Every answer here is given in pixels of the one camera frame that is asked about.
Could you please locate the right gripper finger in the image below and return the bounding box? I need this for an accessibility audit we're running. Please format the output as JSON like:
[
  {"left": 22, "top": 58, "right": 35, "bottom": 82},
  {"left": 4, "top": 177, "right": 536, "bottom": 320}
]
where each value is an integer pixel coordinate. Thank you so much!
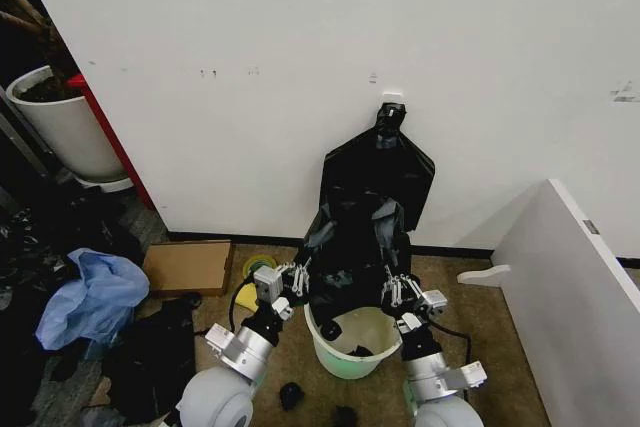
[
  {"left": 400, "top": 274, "right": 426, "bottom": 308},
  {"left": 381, "top": 266, "right": 402, "bottom": 309}
]

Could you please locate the black plastic garbage bag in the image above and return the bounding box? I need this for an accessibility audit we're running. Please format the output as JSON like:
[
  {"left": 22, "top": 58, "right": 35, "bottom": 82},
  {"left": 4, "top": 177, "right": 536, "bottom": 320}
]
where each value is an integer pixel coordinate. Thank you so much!
[{"left": 294, "top": 102, "right": 437, "bottom": 358}]

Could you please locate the white and green trash bin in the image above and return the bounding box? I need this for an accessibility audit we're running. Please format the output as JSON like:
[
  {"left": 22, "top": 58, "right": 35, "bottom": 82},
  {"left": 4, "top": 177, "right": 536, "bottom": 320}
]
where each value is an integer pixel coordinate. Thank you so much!
[{"left": 303, "top": 302, "right": 404, "bottom": 379}]

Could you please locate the flat black plastic bag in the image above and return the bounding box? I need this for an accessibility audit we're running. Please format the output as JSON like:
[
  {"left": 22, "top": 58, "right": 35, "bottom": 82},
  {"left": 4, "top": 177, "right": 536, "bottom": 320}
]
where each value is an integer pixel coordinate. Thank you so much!
[{"left": 102, "top": 295, "right": 198, "bottom": 414}]

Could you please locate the crumpled blue plastic bag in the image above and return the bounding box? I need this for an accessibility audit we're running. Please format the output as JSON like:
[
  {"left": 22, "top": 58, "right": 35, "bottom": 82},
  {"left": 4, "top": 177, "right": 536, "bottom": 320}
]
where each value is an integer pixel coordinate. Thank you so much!
[{"left": 34, "top": 247, "right": 151, "bottom": 351}]

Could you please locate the yellow green tape roll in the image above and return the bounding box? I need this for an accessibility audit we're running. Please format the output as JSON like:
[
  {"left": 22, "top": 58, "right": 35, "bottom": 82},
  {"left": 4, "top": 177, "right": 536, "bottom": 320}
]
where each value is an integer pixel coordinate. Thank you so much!
[{"left": 243, "top": 254, "right": 279, "bottom": 281}]

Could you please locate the yellow sponge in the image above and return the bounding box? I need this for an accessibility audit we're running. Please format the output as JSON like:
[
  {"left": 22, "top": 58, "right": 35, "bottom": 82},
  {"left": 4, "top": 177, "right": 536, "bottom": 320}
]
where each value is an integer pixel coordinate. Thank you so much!
[{"left": 237, "top": 284, "right": 259, "bottom": 310}]

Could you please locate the small black plastic scrap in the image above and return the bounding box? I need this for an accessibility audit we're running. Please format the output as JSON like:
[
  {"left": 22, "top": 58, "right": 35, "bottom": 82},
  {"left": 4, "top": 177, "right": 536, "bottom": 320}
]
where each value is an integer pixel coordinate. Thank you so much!
[
  {"left": 333, "top": 404, "right": 359, "bottom": 427},
  {"left": 279, "top": 381, "right": 307, "bottom": 411}
]

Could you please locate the flat brown cardboard box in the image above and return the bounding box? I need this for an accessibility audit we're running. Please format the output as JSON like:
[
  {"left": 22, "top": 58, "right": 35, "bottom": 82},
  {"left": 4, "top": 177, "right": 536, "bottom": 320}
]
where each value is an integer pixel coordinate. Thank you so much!
[{"left": 143, "top": 240, "right": 234, "bottom": 298}]

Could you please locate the large white board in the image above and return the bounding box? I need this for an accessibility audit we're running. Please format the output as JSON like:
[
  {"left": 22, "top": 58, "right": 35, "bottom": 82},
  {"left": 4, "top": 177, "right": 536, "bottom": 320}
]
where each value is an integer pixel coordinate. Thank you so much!
[{"left": 491, "top": 177, "right": 640, "bottom": 427}]

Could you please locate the white pot saucer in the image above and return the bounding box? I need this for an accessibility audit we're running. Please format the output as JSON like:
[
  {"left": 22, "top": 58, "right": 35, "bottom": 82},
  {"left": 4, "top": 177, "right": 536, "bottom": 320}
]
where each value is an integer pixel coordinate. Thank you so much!
[{"left": 74, "top": 172, "right": 136, "bottom": 194}]

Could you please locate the pile of black bags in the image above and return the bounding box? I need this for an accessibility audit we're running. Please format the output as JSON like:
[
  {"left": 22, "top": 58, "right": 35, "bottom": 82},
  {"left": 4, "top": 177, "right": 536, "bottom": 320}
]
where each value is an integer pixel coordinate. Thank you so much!
[{"left": 0, "top": 185, "right": 147, "bottom": 313}]

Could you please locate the white round plant pot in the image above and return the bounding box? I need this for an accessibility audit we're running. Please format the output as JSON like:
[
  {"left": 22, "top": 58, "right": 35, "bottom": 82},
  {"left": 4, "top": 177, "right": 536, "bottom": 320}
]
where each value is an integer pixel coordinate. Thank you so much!
[{"left": 5, "top": 65, "right": 129, "bottom": 183}]

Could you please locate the brown plant trunk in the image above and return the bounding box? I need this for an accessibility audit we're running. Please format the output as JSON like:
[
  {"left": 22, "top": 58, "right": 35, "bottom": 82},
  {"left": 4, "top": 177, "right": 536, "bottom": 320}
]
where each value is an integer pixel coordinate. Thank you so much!
[{"left": 0, "top": 0, "right": 74, "bottom": 99}]

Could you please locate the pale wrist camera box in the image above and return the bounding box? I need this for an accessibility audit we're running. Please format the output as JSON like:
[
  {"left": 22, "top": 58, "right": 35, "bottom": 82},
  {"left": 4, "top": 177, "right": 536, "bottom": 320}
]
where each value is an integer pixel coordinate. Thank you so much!
[
  {"left": 417, "top": 290, "right": 447, "bottom": 319},
  {"left": 253, "top": 268, "right": 287, "bottom": 304}
]

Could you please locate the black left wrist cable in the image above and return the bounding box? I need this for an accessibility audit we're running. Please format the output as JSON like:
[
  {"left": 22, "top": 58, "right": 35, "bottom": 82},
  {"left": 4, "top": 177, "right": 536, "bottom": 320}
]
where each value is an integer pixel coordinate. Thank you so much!
[{"left": 227, "top": 279, "right": 259, "bottom": 336}]

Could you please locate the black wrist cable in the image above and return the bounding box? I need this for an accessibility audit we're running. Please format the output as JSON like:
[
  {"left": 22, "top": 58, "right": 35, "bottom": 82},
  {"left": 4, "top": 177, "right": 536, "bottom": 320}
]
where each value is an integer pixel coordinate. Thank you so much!
[
  {"left": 227, "top": 279, "right": 259, "bottom": 336},
  {"left": 429, "top": 321, "right": 474, "bottom": 366}
]

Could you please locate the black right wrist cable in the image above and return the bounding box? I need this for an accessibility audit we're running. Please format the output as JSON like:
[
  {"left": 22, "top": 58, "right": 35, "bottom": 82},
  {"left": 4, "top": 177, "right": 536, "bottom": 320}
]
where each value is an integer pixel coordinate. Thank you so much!
[{"left": 429, "top": 321, "right": 474, "bottom": 366}]

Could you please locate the white curved bracket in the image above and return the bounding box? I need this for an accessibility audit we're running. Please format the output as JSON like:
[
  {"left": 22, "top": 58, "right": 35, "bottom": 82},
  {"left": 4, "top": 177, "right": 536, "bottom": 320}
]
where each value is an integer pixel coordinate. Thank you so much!
[{"left": 456, "top": 264, "right": 513, "bottom": 288}]

